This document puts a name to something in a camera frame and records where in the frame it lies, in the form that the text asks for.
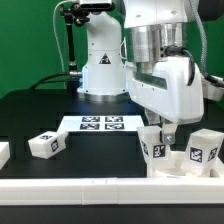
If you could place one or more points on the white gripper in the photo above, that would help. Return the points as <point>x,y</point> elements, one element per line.
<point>166,93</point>

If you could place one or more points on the white round stool seat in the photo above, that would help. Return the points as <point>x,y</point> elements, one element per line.
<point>175,172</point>

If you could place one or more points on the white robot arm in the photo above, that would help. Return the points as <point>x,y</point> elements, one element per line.
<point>154,50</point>

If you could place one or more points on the white right fence bar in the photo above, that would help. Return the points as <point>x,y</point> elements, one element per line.
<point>218,169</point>

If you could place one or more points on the white fence bar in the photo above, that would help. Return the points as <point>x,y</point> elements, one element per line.
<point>111,191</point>
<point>4,153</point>
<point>218,169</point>

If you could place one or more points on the white front fence bar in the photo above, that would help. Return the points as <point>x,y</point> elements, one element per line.
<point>111,191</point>

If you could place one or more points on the white left fence bar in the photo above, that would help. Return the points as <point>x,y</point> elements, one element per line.
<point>4,153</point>

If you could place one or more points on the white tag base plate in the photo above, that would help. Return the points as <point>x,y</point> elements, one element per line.
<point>101,123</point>

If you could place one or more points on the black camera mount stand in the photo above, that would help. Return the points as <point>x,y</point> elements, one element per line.
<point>73,16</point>

